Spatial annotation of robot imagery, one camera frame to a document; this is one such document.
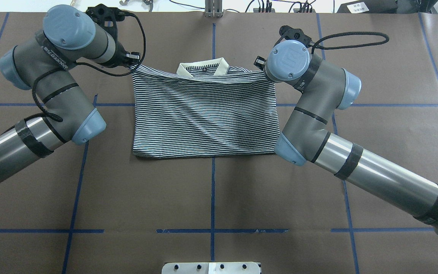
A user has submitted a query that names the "blue white striped polo shirt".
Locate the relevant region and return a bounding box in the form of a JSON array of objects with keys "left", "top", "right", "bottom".
[{"left": 132, "top": 58, "right": 279, "bottom": 159}]

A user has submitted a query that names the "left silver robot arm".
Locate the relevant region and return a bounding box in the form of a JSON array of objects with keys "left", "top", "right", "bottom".
[{"left": 0, "top": 5, "right": 144, "bottom": 182}]

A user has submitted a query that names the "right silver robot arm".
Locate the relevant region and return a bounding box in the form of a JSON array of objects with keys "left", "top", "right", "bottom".
[{"left": 254, "top": 40, "right": 438, "bottom": 234}]

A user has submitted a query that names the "brown paper table cover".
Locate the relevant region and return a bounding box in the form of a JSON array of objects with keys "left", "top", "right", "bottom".
[{"left": 0, "top": 11, "right": 438, "bottom": 274}]

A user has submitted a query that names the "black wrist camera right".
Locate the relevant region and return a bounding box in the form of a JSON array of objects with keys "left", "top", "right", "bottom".
[{"left": 275, "top": 25, "right": 314, "bottom": 48}]

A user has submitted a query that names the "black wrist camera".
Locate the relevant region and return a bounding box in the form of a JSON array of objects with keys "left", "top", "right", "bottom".
[
  {"left": 85, "top": 4, "right": 127, "bottom": 41},
  {"left": 275, "top": 25, "right": 314, "bottom": 48}
]

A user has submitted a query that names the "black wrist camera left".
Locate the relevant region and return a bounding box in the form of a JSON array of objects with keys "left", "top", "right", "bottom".
[{"left": 85, "top": 4, "right": 127, "bottom": 41}]

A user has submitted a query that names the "aluminium frame post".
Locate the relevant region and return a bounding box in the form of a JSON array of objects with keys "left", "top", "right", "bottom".
[{"left": 205, "top": 0, "right": 224, "bottom": 18}]

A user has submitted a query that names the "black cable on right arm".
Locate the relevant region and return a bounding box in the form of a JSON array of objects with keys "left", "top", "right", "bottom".
[{"left": 310, "top": 32, "right": 390, "bottom": 51}]

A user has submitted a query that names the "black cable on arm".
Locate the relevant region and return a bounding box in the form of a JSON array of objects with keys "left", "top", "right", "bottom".
[
  {"left": 32, "top": 11, "right": 146, "bottom": 123},
  {"left": 310, "top": 32, "right": 390, "bottom": 51}
]

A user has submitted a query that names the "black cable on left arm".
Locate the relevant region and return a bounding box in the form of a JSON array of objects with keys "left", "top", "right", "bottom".
[{"left": 32, "top": 11, "right": 146, "bottom": 123}]

